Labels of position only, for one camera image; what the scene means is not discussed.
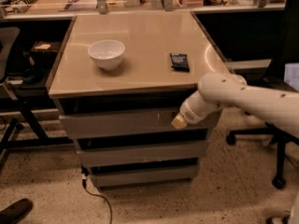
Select grey middle drawer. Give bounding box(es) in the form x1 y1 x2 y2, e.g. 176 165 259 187
77 141 208 167

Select grey drawer cabinet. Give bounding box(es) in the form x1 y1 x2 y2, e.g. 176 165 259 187
47 11 228 176

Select grey sneaker at right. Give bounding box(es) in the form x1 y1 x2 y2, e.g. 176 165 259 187
266 216 290 224

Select grey bottom drawer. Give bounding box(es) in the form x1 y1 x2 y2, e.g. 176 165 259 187
90 165 199 188

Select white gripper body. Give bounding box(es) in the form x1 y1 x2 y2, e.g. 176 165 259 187
178 91 222 125

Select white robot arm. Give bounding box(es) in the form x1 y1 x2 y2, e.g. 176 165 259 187
171 73 299 138

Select black floor cable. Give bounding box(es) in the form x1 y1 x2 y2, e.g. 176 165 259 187
80 165 113 224

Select grey top drawer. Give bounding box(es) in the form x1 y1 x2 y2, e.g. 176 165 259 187
59 107 221 140

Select white ceramic bowl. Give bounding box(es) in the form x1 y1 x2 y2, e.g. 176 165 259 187
88 40 125 70

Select dark shoe at left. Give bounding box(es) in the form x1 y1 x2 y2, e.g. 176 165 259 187
0 198 33 224

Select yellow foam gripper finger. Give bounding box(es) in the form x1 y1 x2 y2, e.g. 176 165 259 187
171 113 188 129

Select grey drawer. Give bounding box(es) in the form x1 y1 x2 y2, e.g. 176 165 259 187
77 141 208 167
90 165 199 188
59 107 221 140

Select laptop screen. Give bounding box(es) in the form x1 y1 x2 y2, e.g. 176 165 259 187
284 63 299 91

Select dark blue snack packet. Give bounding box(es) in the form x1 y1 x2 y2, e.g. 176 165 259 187
170 53 190 72

